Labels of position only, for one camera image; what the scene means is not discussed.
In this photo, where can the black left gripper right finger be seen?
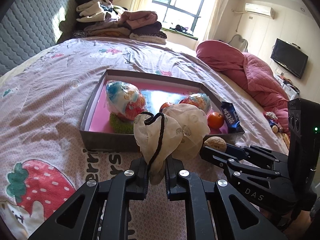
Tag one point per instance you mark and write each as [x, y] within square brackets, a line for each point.
[215, 210]

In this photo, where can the small colourful toy figure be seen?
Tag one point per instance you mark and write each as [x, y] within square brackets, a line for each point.
[273, 122]

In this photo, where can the pile of folded clothes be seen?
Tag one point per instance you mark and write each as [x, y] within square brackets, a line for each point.
[100, 18]

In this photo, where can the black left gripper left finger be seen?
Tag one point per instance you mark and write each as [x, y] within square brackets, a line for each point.
[98, 210]

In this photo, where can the brown walnut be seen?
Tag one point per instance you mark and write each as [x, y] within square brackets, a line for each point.
[216, 143]

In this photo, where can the grey quilted headboard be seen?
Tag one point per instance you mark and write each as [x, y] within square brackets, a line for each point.
[31, 26]

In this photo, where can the green fuzzy curved toy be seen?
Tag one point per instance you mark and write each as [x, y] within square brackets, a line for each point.
[120, 126]

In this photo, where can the pink Chinese exercise book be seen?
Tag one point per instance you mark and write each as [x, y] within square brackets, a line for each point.
[155, 92]

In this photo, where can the pink strawberry print bedsheet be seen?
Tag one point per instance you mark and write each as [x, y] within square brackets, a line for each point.
[43, 158]

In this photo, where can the blue snack packet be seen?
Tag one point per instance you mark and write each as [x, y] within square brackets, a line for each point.
[230, 116]

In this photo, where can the clothes on window sill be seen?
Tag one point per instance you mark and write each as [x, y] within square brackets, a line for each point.
[181, 29]

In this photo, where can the cream curtain right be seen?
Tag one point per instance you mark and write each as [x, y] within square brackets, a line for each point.
[217, 8]

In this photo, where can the shallow grey cardboard box lid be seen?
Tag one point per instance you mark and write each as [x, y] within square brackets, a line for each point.
[115, 142]

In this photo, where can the white wall air conditioner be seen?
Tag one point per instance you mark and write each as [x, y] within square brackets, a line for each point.
[260, 10]

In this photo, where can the small orange mandarin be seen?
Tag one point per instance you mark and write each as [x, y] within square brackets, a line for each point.
[215, 120]

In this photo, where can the large orange mandarin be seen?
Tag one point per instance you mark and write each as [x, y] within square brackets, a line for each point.
[165, 105]

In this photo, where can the dark framed window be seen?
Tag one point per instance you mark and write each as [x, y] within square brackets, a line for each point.
[183, 12]

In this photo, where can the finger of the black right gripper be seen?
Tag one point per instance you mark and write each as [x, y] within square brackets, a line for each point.
[252, 170]
[255, 158]

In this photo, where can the white drawer cabinet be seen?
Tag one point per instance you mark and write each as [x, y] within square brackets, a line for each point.
[291, 91]

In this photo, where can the black wall television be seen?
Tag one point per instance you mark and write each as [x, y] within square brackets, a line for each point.
[289, 57]

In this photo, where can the pink surprise egg toy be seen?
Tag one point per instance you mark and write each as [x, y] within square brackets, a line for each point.
[200, 100]

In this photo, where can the cream mesh drawstring bag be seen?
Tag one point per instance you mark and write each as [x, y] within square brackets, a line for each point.
[177, 131]

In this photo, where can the pink quilted duvet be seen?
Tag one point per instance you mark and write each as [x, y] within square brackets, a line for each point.
[250, 73]

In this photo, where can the blue surprise egg toy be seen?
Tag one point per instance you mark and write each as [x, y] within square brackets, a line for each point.
[124, 99]

